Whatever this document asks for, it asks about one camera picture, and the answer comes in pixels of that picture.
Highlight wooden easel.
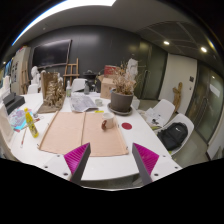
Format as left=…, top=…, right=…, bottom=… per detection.
left=63, top=59, right=80, bottom=83

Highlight dried brown plant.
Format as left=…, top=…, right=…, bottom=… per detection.
left=113, top=62, right=138, bottom=95

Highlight beige cloth mat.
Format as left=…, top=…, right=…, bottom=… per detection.
left=38, top=112, right=128, bottom=157

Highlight red box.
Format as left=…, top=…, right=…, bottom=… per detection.
left=104, top=65, right=120, bottom=78

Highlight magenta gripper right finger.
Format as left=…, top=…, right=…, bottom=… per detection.
left=132, top=143, right=159, bottom=185

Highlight grey plant pot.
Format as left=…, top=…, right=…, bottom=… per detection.
left=111, top=90, right=133, bottom=112

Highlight black boxes stack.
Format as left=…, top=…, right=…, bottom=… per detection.
left=3, top=92, right=25, bottom=114

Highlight black wall screen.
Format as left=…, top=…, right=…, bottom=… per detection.
left=32, top=39, right=71, bottom=68

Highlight colourful booklet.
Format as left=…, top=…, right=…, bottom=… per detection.
left=9, top=109, right=27, bottom=131

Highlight white chair with backpack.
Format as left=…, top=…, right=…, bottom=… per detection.
left=157, top=113, right=194, bottom=155

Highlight cardboard box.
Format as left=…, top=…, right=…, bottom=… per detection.
left=98, top=75, right=115, bottom=99

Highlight yellow drink bottle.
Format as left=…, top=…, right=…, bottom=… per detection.
left=24, top=108, right=39, bottom=138

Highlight black backpack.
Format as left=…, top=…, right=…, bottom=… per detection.
left=157, top=122, right=188, bottom=151

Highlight white mug with red handle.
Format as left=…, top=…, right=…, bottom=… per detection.
left=101, top=113, right=114, bottom=130

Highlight open magazine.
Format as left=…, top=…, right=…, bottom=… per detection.
left=70, top=95, right=97, bottom=112

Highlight white chair with papers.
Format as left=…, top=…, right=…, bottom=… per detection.
left=153, top=99, right=175, bottom=127

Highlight grey pot saucer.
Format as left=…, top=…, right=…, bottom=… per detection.
left=107, top=103, right=132, bottom=116

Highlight wooden figure by wall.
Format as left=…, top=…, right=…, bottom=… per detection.
left=173, top=82, right=183, bottom=112

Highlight papers on chair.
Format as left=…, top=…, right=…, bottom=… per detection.
left=146, top=108, right=164, bottom=127

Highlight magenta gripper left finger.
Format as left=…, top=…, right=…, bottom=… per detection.
left=64, top=143, right=91, bottom=184

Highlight brown cardboard sculpture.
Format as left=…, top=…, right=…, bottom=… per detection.
left=38, top=72, right=65, bottom=114

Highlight red round coaster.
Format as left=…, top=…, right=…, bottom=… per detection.
left=122, top=122, right=132, bottom=130

